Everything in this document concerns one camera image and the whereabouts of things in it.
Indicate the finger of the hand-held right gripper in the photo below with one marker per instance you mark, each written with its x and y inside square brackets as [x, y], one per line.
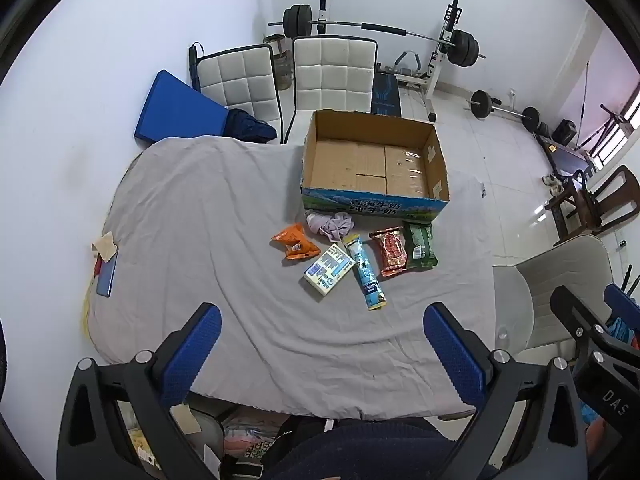
[622, 300]
[575, 312]

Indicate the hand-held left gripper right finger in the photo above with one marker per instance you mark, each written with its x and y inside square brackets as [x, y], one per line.
[452, 350]

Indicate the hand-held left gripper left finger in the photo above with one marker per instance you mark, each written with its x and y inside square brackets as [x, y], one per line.
[192, 350]

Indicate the green snack packet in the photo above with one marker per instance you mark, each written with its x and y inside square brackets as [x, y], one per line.
[420, 245]

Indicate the red snack packet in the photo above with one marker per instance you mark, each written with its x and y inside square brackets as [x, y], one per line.
[392, 252]

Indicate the long light blue packet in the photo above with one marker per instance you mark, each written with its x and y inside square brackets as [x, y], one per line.
[365, 272]

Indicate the white blue tissue packet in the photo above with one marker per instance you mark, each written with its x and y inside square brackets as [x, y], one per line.
[327, 270]

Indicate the orange snack packet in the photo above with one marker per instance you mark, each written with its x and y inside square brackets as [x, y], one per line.
[295, 242]

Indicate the lilac cloth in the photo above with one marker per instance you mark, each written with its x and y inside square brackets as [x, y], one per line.
[332, 225]

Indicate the beige plastic chair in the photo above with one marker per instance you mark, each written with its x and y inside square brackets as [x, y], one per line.
[550, 270]

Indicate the dark wooden chair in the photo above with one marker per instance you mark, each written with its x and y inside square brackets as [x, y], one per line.
[617, 195]

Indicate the blue phone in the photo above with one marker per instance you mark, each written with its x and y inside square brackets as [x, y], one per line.
[106, 277]

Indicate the pair of white shoes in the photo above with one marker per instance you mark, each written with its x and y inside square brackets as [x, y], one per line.
[552, 183]

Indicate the tan paper scrap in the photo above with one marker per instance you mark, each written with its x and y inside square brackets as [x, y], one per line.
[106, 246]

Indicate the person's dark blue trousers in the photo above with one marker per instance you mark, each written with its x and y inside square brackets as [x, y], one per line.
[360, 450]

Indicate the treadmill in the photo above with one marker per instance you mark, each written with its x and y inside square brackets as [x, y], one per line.
[562, 155]

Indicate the black speaker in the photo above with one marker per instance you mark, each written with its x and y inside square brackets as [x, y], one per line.
[565, 132]

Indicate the short barbell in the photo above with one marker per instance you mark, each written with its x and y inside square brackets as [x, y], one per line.
[482, 105]

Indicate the dark blue jacket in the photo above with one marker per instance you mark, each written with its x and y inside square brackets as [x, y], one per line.
[247, 127]

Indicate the blue foam mat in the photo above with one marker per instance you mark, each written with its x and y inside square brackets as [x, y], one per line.
[170, 110]

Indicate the black bench pad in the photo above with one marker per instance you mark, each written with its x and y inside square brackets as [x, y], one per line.
[386, 92]

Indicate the white padded chair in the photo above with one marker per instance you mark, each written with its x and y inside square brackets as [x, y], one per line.
[330, 70]
[240, 80]

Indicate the white weight bench rack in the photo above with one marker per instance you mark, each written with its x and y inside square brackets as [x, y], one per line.
[434, 75]

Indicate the plastic jug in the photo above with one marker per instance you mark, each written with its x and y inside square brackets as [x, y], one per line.
[284, 72]

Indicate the long barbell with black plates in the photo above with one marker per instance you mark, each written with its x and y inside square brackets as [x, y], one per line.
[385, 30]

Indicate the window with dark frame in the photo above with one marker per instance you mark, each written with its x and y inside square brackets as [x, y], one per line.
[622, 130]

